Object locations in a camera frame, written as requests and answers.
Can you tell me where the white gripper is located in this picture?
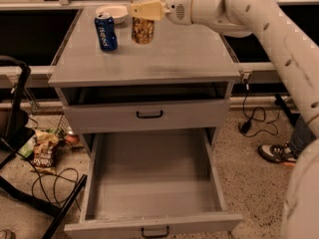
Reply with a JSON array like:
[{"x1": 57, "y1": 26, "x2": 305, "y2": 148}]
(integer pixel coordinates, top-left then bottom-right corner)
[{"x1": 129, "y1": 0, "x2": 192, "y2": 25}]

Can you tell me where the orange soda can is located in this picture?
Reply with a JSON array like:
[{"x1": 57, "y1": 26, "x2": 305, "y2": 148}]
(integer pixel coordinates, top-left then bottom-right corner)
[{"x1": 132, "y1": 0, "x2": 155, "y2": 45}]

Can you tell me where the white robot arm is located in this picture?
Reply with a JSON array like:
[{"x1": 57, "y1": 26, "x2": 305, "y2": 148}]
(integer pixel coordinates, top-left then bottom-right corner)
[{"x1": 129, "y1": 0, "x2": 319, "y2": 239}]

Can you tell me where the blue pepsi can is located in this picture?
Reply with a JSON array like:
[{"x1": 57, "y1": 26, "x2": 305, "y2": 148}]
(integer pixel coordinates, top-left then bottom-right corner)
[{"x1": 95, "y1": 13, "x2": 118, "y2": 52}]

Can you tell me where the grey drawer cabinet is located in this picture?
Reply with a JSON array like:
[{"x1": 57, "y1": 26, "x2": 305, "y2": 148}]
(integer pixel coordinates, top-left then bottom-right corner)
[{"x1": 47, "y1": 1, "x2": 241, "y2": 157}]

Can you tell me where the grey closed top drawer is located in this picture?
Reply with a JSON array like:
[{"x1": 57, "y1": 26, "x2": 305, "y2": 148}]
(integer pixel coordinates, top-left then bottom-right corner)
[{"x1": 64, "y1": 100, "x2": 230, "y2": 133}]

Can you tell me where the grey open middle drawer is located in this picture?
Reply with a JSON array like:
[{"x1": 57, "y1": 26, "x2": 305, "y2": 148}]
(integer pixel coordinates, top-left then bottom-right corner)
[{"x1": 65, "y1": 128, "x2": 242, "y2": 239}]

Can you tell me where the white bowl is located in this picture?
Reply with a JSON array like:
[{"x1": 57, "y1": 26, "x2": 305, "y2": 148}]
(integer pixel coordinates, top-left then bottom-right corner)
[{"x1": 96, "y1": 5, "x2": 128, "y2": 25}]

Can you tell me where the red object on floor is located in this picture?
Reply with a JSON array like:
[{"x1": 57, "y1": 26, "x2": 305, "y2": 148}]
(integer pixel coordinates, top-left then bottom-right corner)
[{"x1": 65, "y1": 131, "x2": 80, "y2": 145}]

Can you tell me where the black metal stand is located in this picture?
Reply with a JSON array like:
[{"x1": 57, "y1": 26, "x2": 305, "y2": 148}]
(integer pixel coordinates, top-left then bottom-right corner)
[{"x1": 0, "y1": 56, "x2": 87, "y2": 239}]

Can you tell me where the chip bag on floor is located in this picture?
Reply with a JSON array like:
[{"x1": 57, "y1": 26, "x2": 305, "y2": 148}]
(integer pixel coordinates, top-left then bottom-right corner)
[{"x1": 33, "y1": 130, "x2": 59, "y2": 174}]

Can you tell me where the blue jeans leg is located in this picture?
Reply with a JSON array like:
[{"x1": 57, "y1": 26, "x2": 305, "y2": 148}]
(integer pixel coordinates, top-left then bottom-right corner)
[{"x1": 289, "y1": 117, "x2": 316, "y2": 158}]

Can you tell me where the green bag on floor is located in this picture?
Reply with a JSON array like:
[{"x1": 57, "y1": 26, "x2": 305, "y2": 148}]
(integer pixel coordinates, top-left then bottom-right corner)
[{"x1": 19, "y1": 136, "x2": 36, "y2": 159}]

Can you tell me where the grey sneaker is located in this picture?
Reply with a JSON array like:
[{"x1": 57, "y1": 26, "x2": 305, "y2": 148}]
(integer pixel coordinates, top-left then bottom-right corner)
[{"x1": 257, "y1": 143, "x2": 297, "y2": 166}]

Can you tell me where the black top drawer handle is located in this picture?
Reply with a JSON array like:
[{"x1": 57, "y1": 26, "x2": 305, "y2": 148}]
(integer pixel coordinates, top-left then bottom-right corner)
[{"x1": 136, "y1": 111, "x2": 163, "y2": 120}]

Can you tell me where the black drawer handle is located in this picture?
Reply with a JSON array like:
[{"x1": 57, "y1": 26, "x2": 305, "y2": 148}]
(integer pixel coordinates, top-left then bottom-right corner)
[
  {"x1": 136, "y1": 111, "x2": 163, "y2": 120},
  {"x1": 141, "y1": 226, "x2": 170, "y2": 239}
]

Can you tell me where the black power cable right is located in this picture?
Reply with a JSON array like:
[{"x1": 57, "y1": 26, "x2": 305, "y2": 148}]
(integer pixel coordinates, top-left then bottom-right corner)
[{"x1": 236, "y1": 78, "x2": 279, "y2": 138}]

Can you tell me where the black cable on floor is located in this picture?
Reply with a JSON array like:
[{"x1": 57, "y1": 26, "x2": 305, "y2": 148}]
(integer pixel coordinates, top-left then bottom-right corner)
[{"x1": 26, "y1": 156, "x2": 82, "y2": 212}]

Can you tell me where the black middle drawer handle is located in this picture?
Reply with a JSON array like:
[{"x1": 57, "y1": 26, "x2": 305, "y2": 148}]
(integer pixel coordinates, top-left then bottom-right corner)
[{"x1": 141, "y1": 226, "x2": 170, "y2": 239}]

